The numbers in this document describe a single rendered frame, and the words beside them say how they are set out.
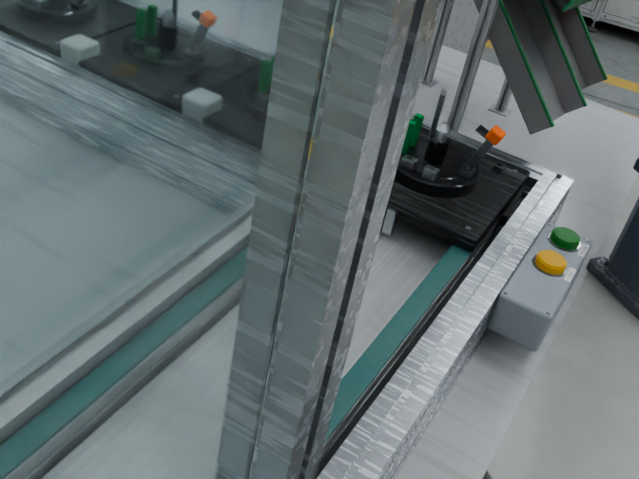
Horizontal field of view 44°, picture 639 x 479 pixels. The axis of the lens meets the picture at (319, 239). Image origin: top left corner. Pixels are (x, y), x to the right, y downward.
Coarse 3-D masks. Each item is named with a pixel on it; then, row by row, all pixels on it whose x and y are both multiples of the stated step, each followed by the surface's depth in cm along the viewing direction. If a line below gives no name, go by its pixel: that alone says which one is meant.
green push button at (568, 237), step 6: (558, 228) 111; (564, 228) 111; (552, 234) 110; (558, 234) 110; (564, 234) 110; (570, 234) 110; (576, 234) 110; (552, 240) 110; (558, 240) 109; (564, 240) 108; (570, 240) 109; (576, 240) 109; (564, 246) 109; (570, 246) 108; (576, 246) 109
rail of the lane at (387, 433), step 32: (544, 192) 120; (512, 224) 112; (544, 224) 113; (512, 256) 106; (480, 288) 100; (448, 320) 93; (480, 320) 94; (416, 352) 88; (448, 352) 89; (416, 384) 85; (448, 384) 92; (384, 416) 79; (416, 416) 80; (352, 448) 76; (384, 448) 76
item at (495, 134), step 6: (480, 126) 111; (498, 126) 110; (480, 132) 110; (486, 132) 110; (492, 132) 109; (498, 132) 109; (504, 132) 110; (486, 138) 110; (492, 138) 109; (498, 138) 109; (486, 144) 111; (492, 144) 110; (480, 150) 111; (486, 150) 111; (474, 156) 112; (480, 156) 112; (468, 162) 113; (474, 162) 113; (468, 168) 114
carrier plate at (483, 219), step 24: (456, 144) 126; (480, 168) 121; (408, 192) 112; (480, 192) 115; (504, 192) 116; (408, 216) 109; (432, 216) 108; (456, 216) 109; (480, 216) 110; (456, 240) 107; (480, 240) 108
